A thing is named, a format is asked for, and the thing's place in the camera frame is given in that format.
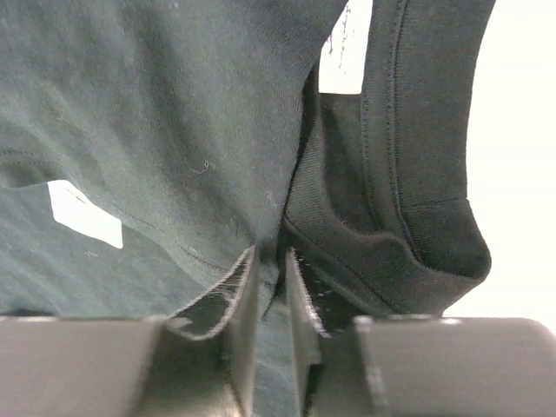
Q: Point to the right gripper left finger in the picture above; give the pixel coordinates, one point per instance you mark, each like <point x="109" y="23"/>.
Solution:
<point x="218" y="329"/>

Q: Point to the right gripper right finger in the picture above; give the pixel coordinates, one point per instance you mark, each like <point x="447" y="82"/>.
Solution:
<point x="323" y="341"/>

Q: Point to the black t shirt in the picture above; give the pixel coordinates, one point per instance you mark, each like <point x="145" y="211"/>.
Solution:
<point x="145" y="145"/>

